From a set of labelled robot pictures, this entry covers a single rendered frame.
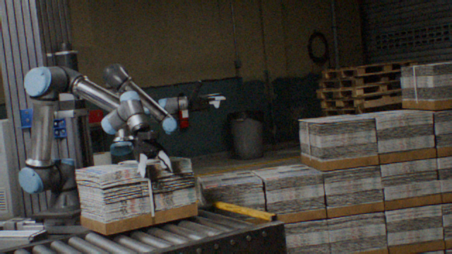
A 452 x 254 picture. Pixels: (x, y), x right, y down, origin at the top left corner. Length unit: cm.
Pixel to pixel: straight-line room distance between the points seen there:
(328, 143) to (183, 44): 740
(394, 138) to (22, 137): 180
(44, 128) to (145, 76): 733
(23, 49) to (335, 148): 155
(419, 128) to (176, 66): 733
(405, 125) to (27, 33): 185
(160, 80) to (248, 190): 719
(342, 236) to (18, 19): 186
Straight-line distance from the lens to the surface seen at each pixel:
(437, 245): 341
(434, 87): 332
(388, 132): 323
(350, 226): 322
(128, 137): 347
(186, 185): 249
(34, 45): 318
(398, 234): 332
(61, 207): 293
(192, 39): 1046
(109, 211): 238
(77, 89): 280
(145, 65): 1007
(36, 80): 273
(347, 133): 316
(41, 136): 279
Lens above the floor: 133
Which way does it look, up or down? 4 degrees down
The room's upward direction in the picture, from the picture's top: 6 degrees counter-clockwise
